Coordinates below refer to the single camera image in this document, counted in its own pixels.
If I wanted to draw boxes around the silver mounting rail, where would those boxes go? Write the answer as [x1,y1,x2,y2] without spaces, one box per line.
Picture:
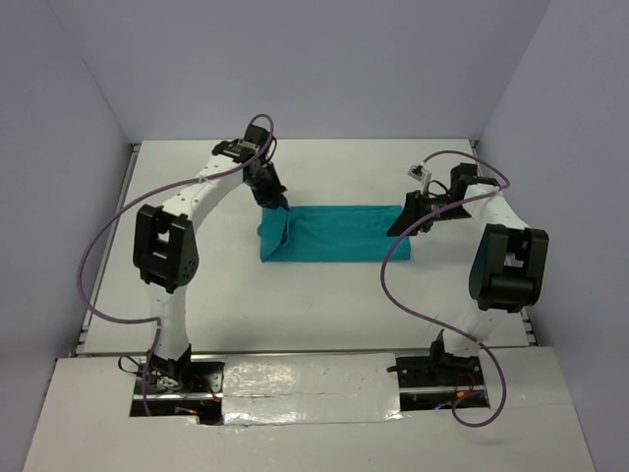
[134,352,484,401]

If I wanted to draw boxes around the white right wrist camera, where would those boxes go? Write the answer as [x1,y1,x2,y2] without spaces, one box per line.
[408,164,432,194]

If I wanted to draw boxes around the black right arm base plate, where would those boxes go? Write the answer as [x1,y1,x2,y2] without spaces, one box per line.
[386,354,484,393]

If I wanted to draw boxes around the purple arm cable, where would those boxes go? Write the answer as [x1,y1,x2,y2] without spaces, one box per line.
[78,115,276,418]
[380,149,512,428]

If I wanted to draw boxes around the white front cover board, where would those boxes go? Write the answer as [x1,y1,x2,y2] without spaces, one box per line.
[25,347,594,471]

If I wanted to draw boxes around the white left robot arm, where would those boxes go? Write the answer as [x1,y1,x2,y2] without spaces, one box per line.
[133,124,289,392]

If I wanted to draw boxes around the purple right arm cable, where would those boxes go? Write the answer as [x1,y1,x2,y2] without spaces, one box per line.
[380,149,512,428]

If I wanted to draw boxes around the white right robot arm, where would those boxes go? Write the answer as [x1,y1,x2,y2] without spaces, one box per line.
[387,163,549,387]

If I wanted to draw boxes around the white foam cover block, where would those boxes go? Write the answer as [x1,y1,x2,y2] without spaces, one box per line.
[221,353,402,426]

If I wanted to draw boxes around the teal t shirt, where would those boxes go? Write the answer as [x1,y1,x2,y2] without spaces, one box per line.
[257,206,401,264]

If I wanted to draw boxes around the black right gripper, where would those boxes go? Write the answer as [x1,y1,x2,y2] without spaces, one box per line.
[387,189,473,237]

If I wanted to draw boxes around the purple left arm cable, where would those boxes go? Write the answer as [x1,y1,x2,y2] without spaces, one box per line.
[78,115,276,418]

